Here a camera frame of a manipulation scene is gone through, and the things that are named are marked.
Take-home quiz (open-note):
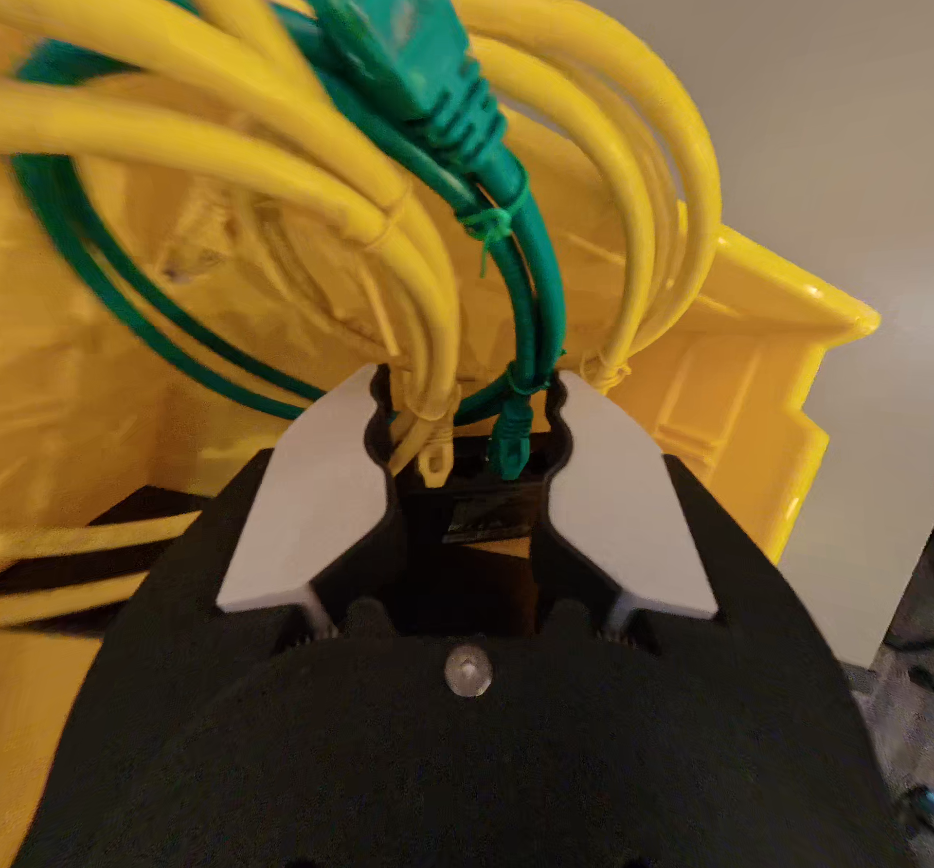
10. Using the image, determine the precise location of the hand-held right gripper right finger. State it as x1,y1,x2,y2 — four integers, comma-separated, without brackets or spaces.
536,370,721,635

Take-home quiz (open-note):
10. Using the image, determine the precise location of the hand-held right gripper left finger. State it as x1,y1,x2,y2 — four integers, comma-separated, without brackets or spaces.
215,363,406,637

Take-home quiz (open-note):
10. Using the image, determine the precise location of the yellow plastic storage bin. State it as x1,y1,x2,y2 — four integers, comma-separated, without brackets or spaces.
0,0,881,863

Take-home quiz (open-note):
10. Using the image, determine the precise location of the green ethernet cable coil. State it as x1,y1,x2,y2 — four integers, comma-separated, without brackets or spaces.
11,0,570,482

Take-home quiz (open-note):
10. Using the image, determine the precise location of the yellow ethernet cable coil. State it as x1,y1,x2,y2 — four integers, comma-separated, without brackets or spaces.
0,0,723,489

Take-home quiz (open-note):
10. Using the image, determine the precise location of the black bin divider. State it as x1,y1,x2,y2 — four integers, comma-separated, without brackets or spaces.
0,437,566,635

